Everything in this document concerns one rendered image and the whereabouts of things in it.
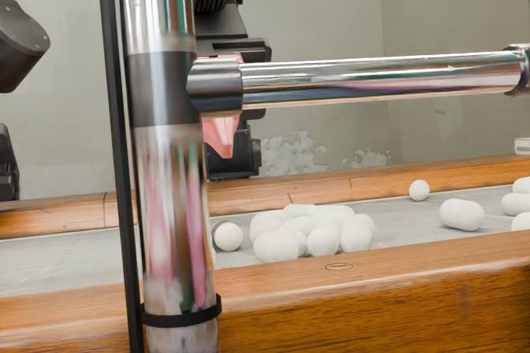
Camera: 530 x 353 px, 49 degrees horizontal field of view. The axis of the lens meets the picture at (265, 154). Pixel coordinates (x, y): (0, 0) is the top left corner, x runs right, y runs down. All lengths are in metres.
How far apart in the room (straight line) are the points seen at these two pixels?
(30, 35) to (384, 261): 0.41
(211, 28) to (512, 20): 1.77
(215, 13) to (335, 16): 2.28
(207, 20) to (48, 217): 0.24
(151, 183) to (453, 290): 0.13
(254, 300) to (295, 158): 2.44
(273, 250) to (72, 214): 0.28
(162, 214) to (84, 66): 2.31
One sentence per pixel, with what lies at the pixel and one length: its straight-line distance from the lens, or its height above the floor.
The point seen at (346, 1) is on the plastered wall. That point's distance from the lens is 2.82.
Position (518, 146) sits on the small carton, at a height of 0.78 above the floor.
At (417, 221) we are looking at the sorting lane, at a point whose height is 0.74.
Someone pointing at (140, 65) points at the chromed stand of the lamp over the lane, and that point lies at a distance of 0.18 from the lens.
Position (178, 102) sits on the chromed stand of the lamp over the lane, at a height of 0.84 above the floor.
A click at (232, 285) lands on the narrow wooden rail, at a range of 0.24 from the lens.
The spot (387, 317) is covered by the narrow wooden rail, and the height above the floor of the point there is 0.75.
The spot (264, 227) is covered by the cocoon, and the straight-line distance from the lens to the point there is 0.41.
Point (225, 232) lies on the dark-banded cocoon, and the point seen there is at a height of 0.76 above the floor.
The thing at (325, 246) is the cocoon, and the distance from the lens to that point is 0.36.
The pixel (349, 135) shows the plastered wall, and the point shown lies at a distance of 2.76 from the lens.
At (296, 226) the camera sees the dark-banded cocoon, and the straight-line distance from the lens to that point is 0.41.
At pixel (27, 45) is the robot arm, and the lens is 0.57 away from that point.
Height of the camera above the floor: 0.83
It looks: 3 degrees down
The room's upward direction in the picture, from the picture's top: 4 degrees counter-clockwise
